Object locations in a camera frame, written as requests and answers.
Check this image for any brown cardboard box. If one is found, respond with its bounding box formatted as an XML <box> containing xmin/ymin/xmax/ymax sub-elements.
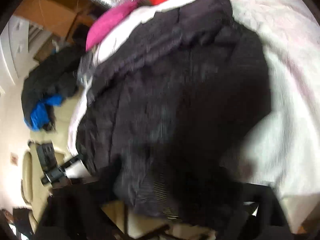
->
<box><xmin>14</xmin><ymin>0</ymin><xmax>92</xmax><ymax>37</ymax></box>

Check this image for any pink pillow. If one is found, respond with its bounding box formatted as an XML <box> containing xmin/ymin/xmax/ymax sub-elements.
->
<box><xmin>86</xmin><ymin>1</ymin><xmax>139</xmax><ymax>51</ymax></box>

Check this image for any blue garment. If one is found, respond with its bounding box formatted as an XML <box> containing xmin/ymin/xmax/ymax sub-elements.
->
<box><xmin>24</xmin><ymin>94</ymin><xmax>63</xmax><ymax>131</ymax></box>

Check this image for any grey cloth at bedside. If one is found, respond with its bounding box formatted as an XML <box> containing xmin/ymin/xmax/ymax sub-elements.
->
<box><xmin>77</xmin><ymin>51</ymin><xmax>95</xmax><ymax>87</ymax></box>

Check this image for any white bed blanket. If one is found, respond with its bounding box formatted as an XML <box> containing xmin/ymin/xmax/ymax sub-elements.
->
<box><xmin>74</xmin><ymin>0</ymin><xmax>319</xmax><ymax>230</ymax></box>

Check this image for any large black garment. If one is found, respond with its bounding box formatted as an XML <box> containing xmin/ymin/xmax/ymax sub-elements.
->
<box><xmin>76</xmin><ymin>0</ymin><xmax>271</xmax><ymax>228</ymax></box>

